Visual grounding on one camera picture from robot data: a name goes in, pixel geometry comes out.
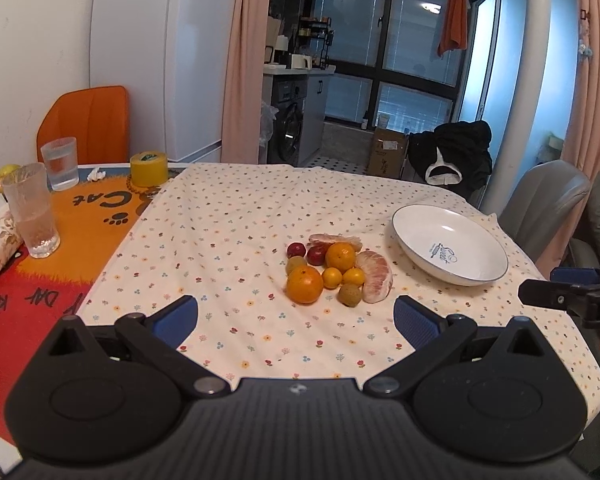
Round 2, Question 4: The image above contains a large pomelo segment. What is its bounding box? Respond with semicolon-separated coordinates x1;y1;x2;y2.
355;250;393;304

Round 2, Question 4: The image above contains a green-brown longan front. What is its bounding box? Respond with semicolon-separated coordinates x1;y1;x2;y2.
337;283;363;308

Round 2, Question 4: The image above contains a green-brown longan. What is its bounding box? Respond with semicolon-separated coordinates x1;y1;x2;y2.
286;256;308;275
337;283;363;308

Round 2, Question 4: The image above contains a small kumquat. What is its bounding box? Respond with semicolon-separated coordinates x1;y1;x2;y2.
322;268;342;290
342;266;366;287

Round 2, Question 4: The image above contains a large orange back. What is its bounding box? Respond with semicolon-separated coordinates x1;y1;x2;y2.
325;242;356;273

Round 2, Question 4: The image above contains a large orange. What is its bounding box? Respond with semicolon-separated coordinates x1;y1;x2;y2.
325;242;356;273
285;266;324;304

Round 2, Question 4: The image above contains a large orange front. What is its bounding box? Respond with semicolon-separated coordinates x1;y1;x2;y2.
285;266;324;304

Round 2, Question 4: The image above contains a dark red jujube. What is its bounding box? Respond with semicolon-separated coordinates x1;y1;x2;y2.
306;244;329;266

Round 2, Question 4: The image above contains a small pomelo segment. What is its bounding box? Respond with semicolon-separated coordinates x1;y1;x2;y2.
309;233;363;252

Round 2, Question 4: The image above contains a white plate blue rim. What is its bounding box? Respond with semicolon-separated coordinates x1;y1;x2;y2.
391;204;508;287

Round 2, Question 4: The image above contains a grey chair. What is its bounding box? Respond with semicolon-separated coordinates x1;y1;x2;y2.
498;159;591;262

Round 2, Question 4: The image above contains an orange cat table mat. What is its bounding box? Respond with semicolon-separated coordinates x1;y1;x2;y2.
0;168;157;442

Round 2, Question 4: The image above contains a pink curtain right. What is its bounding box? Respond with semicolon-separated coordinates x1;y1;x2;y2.
534;0;600;279

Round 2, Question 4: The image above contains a pink curtain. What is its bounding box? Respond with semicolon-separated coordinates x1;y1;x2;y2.
534;0;600;279
221;0;270;164

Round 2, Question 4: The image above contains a floral white tablecloth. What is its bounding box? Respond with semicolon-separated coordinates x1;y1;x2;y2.
80;164;600;415

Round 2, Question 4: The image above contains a yellow tape roll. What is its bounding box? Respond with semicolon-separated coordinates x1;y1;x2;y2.
130;151;169;188

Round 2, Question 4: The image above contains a black white jacket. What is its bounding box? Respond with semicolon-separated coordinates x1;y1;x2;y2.
406;120;492;200

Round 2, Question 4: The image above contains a cardboard box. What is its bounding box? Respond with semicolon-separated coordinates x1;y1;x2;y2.
366;128;408;179

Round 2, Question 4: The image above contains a frosted tall glass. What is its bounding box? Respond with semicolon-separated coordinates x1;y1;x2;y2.
1;162;60;259

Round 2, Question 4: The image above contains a clear water glass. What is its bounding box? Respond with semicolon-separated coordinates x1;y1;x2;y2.
41;136;79;192

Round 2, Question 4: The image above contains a green apple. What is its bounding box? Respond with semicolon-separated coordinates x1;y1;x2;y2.
0;164;20;180

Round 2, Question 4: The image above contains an orange chair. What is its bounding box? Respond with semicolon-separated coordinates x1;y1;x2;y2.
36;86;130;165

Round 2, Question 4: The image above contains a black washing machine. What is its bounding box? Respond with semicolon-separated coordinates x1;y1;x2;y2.
268;76;308;166

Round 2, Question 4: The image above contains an orange hanging towel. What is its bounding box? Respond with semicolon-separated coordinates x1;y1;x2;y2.
437;0;468;58

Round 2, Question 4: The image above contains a white refrigerator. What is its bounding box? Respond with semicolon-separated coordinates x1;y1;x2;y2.
90;0;235;162

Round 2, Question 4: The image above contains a white kettle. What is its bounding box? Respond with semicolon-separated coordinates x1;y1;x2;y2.
290;54;312;70

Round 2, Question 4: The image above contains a pink curtain left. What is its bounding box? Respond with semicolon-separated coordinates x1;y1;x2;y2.
221;0;270;164

